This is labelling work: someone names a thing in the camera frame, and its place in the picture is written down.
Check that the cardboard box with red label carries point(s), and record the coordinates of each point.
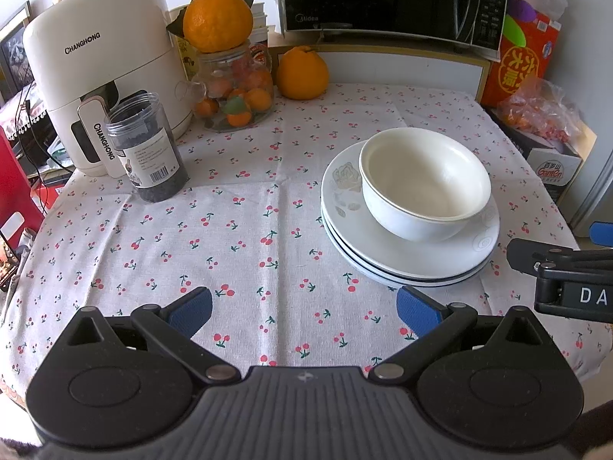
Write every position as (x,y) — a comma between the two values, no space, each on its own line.
(550,172)

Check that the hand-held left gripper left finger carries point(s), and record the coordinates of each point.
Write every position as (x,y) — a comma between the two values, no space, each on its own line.
(191,307)

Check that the clear bag of orange snacks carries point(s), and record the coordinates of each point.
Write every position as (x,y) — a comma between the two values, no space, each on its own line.
(536,110)

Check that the red printed box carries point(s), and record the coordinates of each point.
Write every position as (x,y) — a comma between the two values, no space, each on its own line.
(517,72)

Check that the dark printed packet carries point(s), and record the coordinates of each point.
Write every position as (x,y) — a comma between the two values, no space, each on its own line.
(8,268)

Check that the glass jar of small oranges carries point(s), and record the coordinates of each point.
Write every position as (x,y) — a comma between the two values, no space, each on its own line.
(234,91)

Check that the white plate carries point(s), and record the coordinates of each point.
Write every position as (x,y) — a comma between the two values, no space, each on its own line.
(345,201)

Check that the blue patterned plate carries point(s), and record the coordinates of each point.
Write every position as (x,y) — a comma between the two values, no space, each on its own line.
(407,282)
(355,256)

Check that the cream air fryer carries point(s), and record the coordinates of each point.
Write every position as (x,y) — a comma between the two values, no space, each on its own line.
(105,57)

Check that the yellow printed box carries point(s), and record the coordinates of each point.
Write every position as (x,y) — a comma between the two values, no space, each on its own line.
(187,57)

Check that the white shelf with gold frame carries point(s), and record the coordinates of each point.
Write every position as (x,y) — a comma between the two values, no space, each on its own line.
(407,67)

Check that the framed picture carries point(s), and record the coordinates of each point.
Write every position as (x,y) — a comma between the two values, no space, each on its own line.
(14,52)

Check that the white lace cloth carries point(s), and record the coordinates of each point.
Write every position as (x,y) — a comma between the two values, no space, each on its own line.
(19,110)

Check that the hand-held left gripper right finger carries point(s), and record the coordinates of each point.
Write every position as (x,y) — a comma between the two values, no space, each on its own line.
(417,309)

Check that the large orange with leaves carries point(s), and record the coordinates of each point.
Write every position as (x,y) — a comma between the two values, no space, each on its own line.
(218,21)

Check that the orange with stem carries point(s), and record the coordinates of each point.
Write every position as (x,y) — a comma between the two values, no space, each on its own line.
(302,74)

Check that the red chair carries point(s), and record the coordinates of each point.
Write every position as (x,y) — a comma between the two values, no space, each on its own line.
(19,187)

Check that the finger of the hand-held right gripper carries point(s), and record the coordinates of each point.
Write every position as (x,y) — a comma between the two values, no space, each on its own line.
(602,235)
(531,254)

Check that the clear jar with dark contents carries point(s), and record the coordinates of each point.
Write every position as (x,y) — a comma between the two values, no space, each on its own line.
(148,163)

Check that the cherry print tablecloth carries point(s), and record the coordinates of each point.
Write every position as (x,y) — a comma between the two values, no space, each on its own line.
(239,230)

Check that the white appliance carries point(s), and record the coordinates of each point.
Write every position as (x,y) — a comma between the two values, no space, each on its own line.
(598,191)

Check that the white paper cup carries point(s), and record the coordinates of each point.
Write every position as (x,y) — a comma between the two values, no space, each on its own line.
(259,6)
(259,18)

